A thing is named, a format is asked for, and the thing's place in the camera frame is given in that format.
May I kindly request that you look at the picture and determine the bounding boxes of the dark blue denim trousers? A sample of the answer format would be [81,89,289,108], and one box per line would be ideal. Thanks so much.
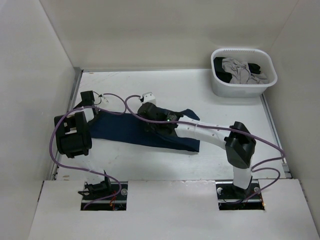
[88,111,200,153]

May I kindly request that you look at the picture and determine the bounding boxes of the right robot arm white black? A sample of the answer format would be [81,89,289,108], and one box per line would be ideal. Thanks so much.
[137,102,256,199]

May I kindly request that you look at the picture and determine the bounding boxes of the white plastic laundry basket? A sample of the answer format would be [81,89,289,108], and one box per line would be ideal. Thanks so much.
[210,48,278,98]

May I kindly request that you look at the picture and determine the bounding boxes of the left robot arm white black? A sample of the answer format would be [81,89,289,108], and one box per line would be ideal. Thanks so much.
[55,91,113,200]

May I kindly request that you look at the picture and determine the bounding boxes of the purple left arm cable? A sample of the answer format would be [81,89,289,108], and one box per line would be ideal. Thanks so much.
[48,92,131,210]

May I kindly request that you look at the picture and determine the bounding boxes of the black garment in basket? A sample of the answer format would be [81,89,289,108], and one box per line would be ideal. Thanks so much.
[213,57,261,83]

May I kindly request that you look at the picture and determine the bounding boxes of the grey garment in basket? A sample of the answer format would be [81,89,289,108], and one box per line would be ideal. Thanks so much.
[222,58,269,85]

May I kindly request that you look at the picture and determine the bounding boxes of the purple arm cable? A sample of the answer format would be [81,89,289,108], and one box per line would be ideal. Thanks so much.
[124,94,286,206]
[48,92,131,210]

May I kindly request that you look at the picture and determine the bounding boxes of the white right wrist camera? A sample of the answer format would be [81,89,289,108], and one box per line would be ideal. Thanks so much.
[139,92,157,105]

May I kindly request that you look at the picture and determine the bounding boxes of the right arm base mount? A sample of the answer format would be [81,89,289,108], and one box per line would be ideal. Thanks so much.
[216,181,265,211]

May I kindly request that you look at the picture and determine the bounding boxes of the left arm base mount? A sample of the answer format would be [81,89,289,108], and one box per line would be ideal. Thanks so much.
[77,181,129,211]

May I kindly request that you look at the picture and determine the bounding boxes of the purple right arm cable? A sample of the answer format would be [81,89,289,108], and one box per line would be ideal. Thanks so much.
[124,94,286,206]

